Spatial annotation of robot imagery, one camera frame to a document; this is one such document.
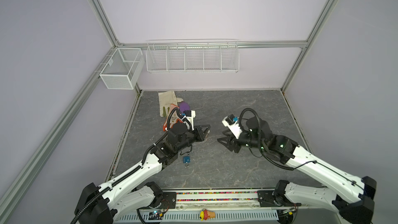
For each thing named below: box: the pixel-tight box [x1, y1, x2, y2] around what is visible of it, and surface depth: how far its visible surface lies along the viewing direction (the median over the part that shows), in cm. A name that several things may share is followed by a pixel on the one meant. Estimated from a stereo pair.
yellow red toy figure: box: [199, 208, 216, 222], surface depth 69 cm
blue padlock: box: [182, 156, 191, 164], surface depth 88 cm
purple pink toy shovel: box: [179, 100, 191, 114], surface depth 114 cm
